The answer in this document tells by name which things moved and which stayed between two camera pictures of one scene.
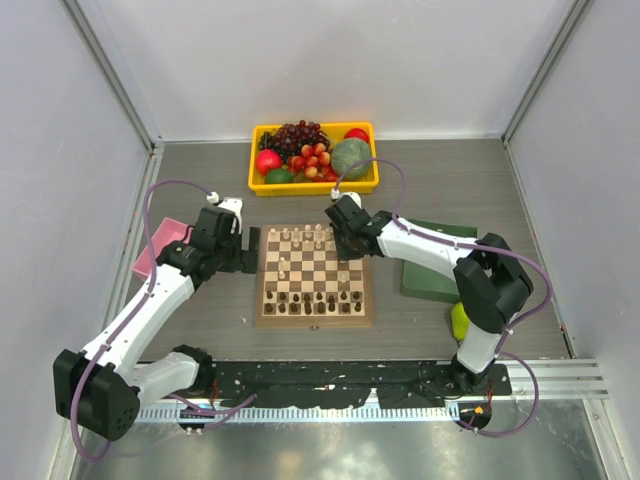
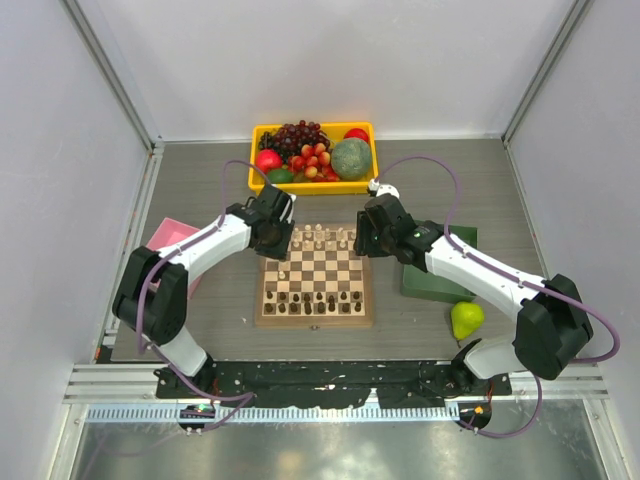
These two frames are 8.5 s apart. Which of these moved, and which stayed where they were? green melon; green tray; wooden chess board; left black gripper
Moved: left black gripper
Stayed: green melon; wooden chess board; green tray
